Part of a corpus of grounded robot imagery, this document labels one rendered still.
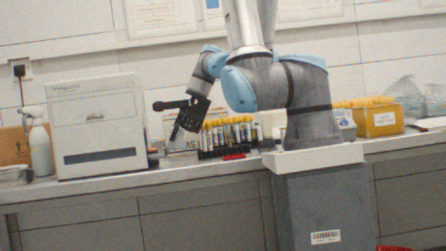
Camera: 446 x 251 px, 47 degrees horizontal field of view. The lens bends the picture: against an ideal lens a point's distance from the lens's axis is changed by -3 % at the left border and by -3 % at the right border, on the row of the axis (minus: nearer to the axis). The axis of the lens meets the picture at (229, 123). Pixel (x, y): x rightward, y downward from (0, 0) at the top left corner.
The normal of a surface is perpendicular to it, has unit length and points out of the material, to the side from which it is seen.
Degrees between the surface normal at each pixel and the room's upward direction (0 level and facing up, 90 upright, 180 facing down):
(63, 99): 90
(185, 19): 95
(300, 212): 90
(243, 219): 90
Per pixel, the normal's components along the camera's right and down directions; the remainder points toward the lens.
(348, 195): 0.10, 0.04
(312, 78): 0.30, -0.07
